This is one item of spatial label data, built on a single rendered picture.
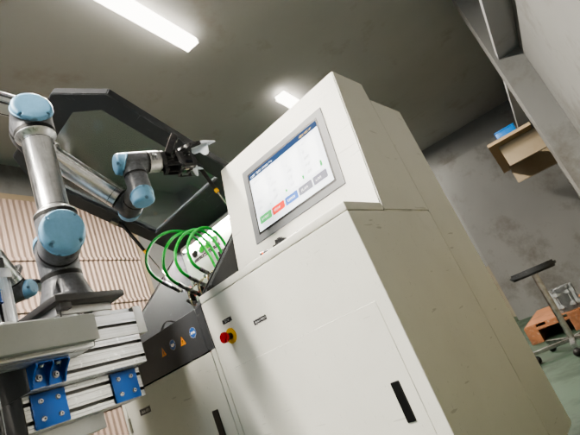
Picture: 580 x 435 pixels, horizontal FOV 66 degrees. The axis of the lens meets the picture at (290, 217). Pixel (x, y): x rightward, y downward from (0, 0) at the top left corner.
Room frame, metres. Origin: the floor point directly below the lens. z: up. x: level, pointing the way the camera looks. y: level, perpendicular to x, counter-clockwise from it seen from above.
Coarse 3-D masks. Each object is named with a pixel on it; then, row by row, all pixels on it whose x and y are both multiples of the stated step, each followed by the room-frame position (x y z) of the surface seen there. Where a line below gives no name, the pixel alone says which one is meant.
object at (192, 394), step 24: (168, 384) 1.77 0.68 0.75; (192, 384) 1.69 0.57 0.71; (216, 384) 1.61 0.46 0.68; (144, 408) 1.89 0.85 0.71; (168, 408) 1.80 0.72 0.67; (192, 408) 1.71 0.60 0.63; (216, 408) 1.64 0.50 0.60; (144, 432) 1.92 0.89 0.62; (168, 432) 1.82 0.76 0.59; (192, 432) 1.74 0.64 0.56; (216, 432) 1.66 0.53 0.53
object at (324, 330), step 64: (384, 128) 1.65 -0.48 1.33; (384, 192) 1.41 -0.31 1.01; (256, 256) 1.71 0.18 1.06; (320, 256) 1.26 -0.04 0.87; (384, 256) 1.24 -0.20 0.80; (448, 256) 1.61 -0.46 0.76; (256, 320) 1.45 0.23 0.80; (320, 320) 1.31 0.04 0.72; (384, 320) 1.20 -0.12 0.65; (448, 320) 1.40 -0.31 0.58; (256, 384) 1.50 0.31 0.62; (320, 384) 1.36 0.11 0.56; (384, 384) 1.24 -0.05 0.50; (448, 384) 1.25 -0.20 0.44; (512, 384) 1.58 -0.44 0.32
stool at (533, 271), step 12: (540, 264) 3.30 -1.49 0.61; (552, 264) 3.33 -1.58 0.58; (516, 276) 3.38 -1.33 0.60; (528, 276) 3.33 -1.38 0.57; (540, 288) 3.44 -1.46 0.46; (552, 300) 3.43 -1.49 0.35; (564, 324) 3.43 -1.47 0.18; (576, 336) 3.41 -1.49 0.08; (552, 348) 3.45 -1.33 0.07; (576, 348) 3.19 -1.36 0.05; (540, 360) 3.46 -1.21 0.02
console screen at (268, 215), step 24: (312, 120) 1.52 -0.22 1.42; (288, 144) 1.60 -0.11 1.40; (312, 144) 1.52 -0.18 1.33; (264, 168) 1.68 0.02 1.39; (288, 168) 1.60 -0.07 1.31; (312, 168) 1.52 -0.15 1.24; (336, 168) 1.46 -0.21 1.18; (264, 192) 1.68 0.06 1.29; (288, 192) 1.60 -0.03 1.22; (312, 192) 1.52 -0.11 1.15; (264, 216) 1.68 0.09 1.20; (288, 216) 1.60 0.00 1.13
